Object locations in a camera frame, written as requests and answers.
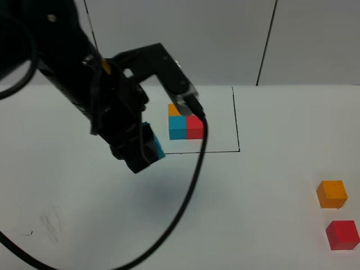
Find blue template cube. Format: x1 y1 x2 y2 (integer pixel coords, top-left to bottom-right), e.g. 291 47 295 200
168 116 187 140

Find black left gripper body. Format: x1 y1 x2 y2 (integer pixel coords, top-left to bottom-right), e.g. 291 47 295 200
90 59 149 160

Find black camera cable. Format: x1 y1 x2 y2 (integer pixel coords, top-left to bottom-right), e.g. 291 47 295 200
0 95 209 270

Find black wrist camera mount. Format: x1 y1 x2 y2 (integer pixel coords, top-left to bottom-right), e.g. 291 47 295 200
112 43 204 117

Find orange template cube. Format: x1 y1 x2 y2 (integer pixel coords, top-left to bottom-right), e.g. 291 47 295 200
168 103 181 117

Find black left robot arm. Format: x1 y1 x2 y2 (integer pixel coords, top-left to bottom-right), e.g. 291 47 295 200
1 1 165 173

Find red template cube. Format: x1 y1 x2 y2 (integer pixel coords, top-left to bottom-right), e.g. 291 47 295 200
186 115 204 140

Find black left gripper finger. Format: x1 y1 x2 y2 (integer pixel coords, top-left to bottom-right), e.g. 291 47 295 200
139 122 159 165
124 146 154 173

